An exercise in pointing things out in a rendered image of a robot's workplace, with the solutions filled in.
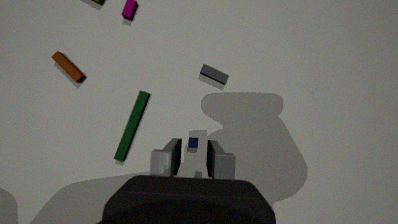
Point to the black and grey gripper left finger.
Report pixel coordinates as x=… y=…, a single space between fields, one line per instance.
x=166 y=162

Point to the olive green rectangular rod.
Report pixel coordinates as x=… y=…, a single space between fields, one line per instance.
x=100 y=2

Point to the orange-brown rod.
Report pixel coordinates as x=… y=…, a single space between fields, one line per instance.
x=68 y=67

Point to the small magenta block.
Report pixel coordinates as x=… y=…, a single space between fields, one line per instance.
x=130 y=9

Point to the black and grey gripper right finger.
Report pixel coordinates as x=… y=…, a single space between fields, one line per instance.
x=220 y=165

